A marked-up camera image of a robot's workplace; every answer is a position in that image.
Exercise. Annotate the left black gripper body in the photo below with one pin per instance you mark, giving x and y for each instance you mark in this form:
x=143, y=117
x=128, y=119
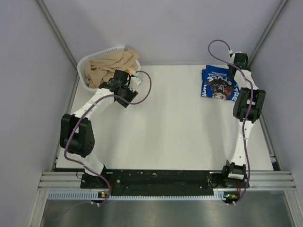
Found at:
x=128, y=93

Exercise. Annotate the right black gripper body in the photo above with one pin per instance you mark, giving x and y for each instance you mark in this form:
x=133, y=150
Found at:
x=230, y=66

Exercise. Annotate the blue printed t-shirt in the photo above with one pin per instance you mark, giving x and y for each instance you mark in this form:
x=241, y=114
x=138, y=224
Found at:
x=217, y=83

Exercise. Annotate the white plastic laundry basket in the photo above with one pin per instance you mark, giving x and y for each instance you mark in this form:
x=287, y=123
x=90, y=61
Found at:
x=84, y=61

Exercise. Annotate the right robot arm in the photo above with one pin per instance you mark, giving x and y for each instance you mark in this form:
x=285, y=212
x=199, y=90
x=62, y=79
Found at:
x=247, y=111

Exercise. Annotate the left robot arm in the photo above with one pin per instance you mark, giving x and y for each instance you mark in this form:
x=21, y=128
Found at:
x=77, y=136

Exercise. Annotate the beige t-shirt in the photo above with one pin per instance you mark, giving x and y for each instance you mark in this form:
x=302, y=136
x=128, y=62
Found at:
x=102, y=69

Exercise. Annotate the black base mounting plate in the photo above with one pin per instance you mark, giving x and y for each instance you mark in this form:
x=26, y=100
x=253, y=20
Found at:
x=123, y=182

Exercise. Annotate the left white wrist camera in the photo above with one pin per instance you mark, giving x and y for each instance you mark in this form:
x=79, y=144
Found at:
x=135, y=80

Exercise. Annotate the aluminium frame rail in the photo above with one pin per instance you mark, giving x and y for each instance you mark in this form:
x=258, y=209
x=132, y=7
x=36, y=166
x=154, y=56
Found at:
x=60, y=181

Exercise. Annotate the slotted cable duct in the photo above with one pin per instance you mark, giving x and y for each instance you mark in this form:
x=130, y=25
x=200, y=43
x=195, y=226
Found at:
x=100, y=196

